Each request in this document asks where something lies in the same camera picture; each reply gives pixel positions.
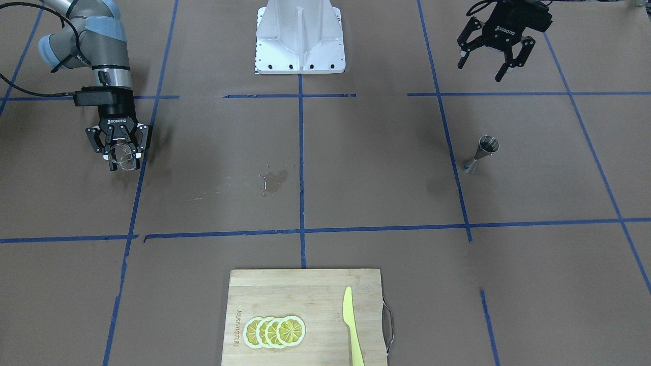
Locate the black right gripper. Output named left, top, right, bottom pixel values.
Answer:
left=85, top=89, right=151, bottom=162

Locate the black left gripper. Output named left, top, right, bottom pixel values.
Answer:
left=457, top=1, right=552, bottom=82

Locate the clear glass measuring cup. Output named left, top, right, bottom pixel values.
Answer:
left=108, top=143, right=140, bottom=171

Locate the steel jigger shaker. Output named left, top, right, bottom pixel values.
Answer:
left=462, top=135, right=499, bottom=175

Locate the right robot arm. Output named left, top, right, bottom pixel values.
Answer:
left=2, top=1, right=153, bottom=171

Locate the lemon slice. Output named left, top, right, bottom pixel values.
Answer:
left=244, top=317, right=263, bottom=349
left=263, top=318, right=285, bottom=349
left=276, top=315, right=306, bottom=347
left=255, top=317, right=275, bottom=348

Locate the wooden cutting board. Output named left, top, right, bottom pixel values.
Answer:
left=221, top=269, right=388, bottom=365

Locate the yellow plastic knife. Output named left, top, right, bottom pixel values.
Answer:
left=342, top=286, right=365, bottom=365

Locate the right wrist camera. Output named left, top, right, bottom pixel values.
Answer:
left=73, top=86, right=120, bottom=107

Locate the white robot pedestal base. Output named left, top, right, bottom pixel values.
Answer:
left=254, top=1, right=346, bottom=75

